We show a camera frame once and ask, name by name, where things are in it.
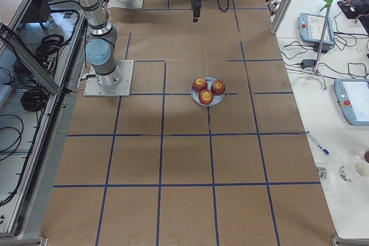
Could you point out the red apple on plate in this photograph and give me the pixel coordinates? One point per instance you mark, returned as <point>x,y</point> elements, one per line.
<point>218,87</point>
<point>199,84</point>
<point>205,97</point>

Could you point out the light blue plate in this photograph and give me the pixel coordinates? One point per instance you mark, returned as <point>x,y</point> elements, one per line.
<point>216,99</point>

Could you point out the teach pendant tablet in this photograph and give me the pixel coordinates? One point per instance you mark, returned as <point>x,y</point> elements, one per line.
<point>310,28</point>
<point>352,97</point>

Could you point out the black power adapter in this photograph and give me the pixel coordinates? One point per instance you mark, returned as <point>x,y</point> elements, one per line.
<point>307,63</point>

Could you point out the green-tipped grabber stick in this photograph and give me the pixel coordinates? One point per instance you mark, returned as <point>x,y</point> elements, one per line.
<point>327,6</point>

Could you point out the white blue pen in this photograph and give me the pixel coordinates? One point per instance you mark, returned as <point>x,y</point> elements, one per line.
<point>322,148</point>

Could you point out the white mug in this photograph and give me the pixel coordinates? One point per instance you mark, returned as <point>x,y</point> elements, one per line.
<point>357,172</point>

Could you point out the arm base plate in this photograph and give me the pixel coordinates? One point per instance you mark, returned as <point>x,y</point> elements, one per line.
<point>118,83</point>

